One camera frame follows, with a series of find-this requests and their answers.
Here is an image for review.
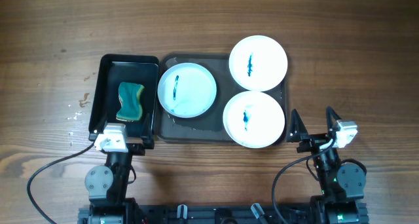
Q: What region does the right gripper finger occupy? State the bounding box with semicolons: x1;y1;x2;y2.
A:
286;109;308;143
326;106;341;132

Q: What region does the white plate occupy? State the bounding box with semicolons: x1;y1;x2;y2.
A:
157;63;217;119
223;91;285;149
228;35;288;92

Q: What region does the green yellow sponge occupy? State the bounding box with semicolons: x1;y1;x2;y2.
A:
116;82;145;122

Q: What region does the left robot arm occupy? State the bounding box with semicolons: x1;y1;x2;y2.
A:
78;114;154;224

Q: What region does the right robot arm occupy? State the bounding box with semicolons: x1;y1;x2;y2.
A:
286;107;369;224

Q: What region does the dark grey serving tray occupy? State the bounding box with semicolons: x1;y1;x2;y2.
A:
153;53;287;143

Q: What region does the black water basin tray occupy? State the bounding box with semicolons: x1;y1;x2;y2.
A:
88;54;159;149

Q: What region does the right black cable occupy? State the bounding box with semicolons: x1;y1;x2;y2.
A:
271;138;338;224

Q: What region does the black cable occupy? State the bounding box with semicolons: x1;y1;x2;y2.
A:
271;138;338;224
26;141;96;224

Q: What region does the left black cable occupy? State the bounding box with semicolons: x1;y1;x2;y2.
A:
26;141;96;224

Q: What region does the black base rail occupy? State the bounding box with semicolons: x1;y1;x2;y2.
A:
77;203;370;224

